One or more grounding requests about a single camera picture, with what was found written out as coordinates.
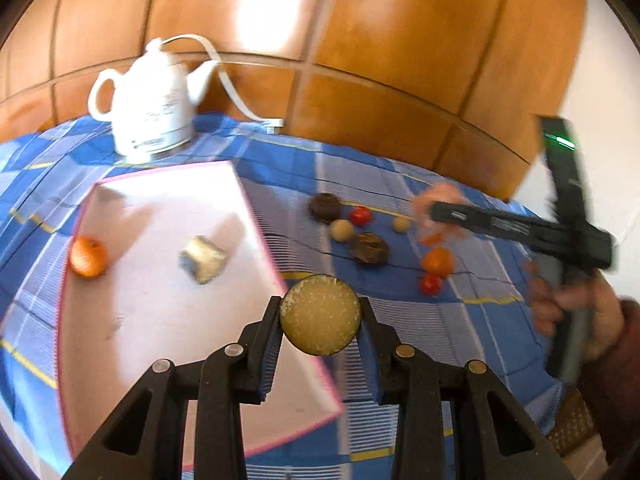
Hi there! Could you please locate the white kettle power cord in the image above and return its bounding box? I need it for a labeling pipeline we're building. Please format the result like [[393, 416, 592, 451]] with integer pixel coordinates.
[[162, 34, 286, 133]]

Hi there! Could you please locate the person's right forearm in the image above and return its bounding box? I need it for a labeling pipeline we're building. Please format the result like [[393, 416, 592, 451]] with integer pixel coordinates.
[[580, 297, 640, 466]]

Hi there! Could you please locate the orange plastic bag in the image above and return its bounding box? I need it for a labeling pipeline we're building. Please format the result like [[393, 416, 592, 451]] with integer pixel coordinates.
[[412, 182, 468, 247]]

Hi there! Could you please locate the brown woven chair seat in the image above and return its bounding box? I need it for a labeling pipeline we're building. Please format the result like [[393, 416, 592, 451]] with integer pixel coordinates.
[[547, 390, 601, 456]]

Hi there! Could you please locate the blue plaid tablecloth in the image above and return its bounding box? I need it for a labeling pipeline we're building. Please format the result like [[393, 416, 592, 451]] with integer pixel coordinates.
[[0, 112, 576, 480]]

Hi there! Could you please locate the orange mandarin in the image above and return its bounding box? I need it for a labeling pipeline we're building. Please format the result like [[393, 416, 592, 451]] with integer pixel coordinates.
[[69, 236, 110, 278], [422, 246, 455, 278]]

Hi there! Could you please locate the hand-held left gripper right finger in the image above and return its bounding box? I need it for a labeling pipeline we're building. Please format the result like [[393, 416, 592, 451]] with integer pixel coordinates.
[[356, 297, 576, 480]]

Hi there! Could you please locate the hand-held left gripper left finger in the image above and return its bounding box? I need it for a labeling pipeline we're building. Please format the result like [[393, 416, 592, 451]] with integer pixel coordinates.
[[60, 296, 284, 480]]

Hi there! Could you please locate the white ceramic electric kettle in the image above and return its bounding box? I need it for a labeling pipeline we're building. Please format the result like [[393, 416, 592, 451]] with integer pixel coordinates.
[[87, 40, 221, 163]]

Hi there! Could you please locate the person's right hand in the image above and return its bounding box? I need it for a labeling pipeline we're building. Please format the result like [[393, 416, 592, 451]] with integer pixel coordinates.
[[529, 272, 627, 361]]

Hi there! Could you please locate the pink-edged white tray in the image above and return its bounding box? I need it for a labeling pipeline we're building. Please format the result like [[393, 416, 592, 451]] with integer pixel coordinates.
[[57, 160, 346, 473]]

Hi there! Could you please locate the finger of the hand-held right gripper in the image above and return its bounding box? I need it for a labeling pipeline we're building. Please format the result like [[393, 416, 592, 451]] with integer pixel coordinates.
[[429, 201, 484, 235]]

